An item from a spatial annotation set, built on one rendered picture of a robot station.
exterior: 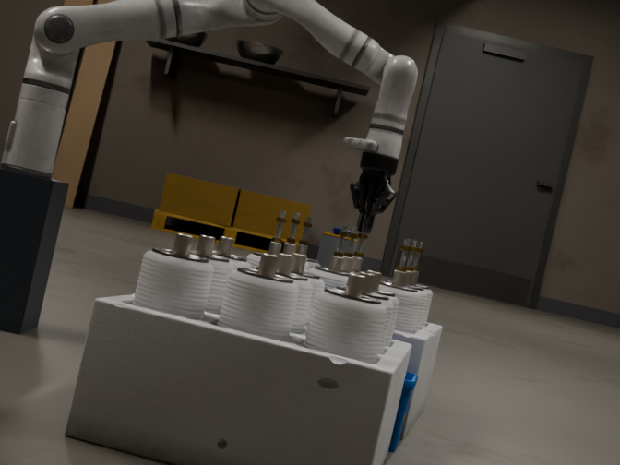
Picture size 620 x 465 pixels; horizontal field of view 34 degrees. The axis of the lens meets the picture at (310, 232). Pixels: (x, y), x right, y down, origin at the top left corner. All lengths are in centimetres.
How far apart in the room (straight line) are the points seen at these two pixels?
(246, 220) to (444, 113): 204
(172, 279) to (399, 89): 89
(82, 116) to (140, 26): 634
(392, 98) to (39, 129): 70
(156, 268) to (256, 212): 633
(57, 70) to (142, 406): 95
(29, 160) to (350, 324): 94
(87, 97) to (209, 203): 146
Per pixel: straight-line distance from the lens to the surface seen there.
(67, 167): 832
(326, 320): 130
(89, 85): 847
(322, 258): 226
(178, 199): 765
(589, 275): 898
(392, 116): 209
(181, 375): 131
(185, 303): 134
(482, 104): 875
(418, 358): 179
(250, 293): 131
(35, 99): 206
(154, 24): 208
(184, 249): 137
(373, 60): 211
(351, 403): 127
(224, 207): 764
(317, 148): 862
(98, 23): 206
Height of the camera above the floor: 34
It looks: 1 degrees down
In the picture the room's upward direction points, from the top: 13 degrees clockwise
